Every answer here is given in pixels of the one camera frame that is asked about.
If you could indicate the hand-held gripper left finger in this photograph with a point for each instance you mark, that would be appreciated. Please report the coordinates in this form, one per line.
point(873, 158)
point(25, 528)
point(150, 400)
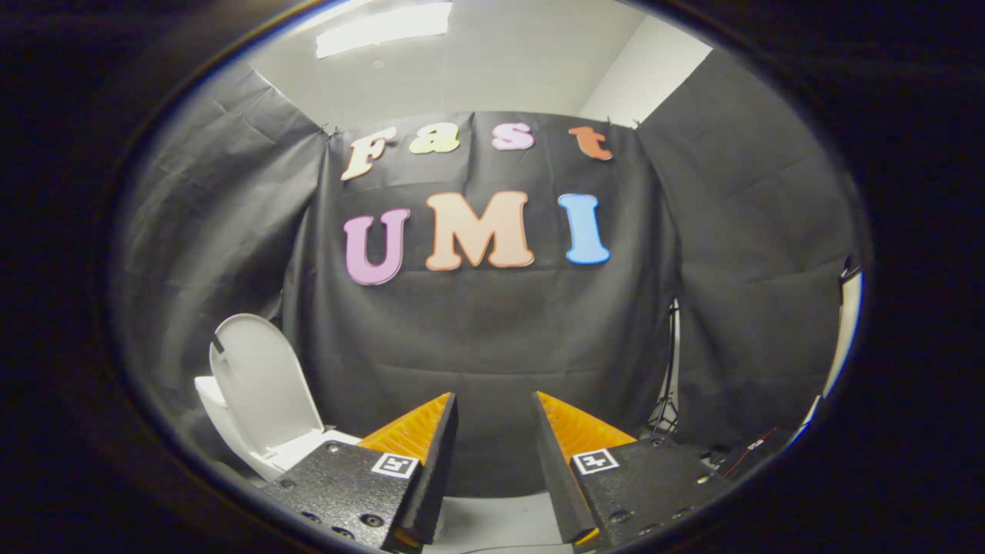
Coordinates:
point(435, 469)

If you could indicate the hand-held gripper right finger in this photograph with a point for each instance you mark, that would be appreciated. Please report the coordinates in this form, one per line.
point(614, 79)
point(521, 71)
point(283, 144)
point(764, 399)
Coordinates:
point(555, 469)

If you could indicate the white toilet lid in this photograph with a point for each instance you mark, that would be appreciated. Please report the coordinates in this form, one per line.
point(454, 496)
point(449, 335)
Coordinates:
point(265, 377)

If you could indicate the white toilet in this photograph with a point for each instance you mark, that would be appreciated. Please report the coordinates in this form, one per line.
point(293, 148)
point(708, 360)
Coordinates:
point(308, 450)

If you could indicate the black tripod stand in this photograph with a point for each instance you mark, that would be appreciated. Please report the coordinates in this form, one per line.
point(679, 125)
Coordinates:
point(668, 385)

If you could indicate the black backdrop cloth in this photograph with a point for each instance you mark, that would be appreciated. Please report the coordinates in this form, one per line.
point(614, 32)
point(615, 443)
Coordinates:
point(500, 331)

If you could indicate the white board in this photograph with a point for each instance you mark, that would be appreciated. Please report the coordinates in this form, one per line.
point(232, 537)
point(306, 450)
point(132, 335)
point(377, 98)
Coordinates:
point(845, 331)

